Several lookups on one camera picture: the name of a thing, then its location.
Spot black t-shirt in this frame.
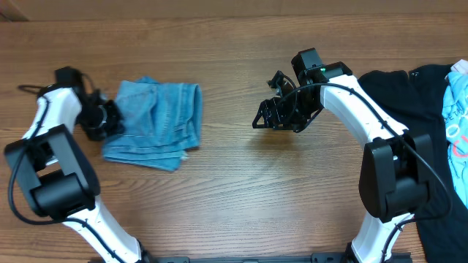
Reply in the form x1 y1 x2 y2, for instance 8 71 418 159
356 64 468 263

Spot light blue printed t-shirt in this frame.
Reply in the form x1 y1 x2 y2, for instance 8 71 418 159
442 72 467 207

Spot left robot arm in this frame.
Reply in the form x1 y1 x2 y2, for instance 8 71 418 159
4 66 154 262

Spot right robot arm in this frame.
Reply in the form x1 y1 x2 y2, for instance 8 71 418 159
252 48 434 262

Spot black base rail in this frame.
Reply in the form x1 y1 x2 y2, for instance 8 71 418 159
87 251 413 263

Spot light blue denim jeans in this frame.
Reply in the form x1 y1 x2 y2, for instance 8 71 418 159
102 77 203 172

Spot white pink garment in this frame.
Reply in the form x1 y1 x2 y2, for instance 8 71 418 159
450 59 468 75

